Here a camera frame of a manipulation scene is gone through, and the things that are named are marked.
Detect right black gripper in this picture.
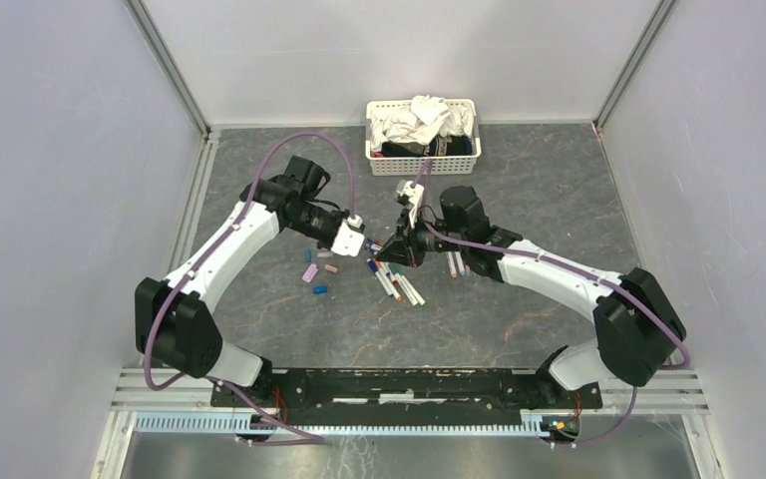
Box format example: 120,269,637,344
382,209,470,270

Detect pink highlighter cap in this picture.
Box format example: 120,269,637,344
301,263,319,283

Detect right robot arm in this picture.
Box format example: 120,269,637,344
377,182,690,407

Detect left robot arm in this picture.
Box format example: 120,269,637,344
135,156,365,407

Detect orange tip white marker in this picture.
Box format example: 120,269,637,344
366,258,403,301

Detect white plastic basket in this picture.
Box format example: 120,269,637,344
364,108,483,177

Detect black printed cloth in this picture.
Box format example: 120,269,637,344
379,136,475,158

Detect white crumpled cloth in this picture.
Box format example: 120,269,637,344
366,95,477,152

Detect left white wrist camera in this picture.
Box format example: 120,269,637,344
330,215,366,257

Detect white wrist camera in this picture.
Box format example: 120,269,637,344
396,181,425,228
330,215,366,257

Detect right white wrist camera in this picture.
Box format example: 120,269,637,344
396,181,425,228

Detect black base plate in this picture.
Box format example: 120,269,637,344
244,367,603,426

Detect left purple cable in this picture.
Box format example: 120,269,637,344
143,131,358,447

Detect purple cable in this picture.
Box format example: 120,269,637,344
143,131,358,447
412,158,692,448

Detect white cable duct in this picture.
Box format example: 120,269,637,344
134,412,549,438

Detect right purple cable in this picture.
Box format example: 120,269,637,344
412,158,692,448

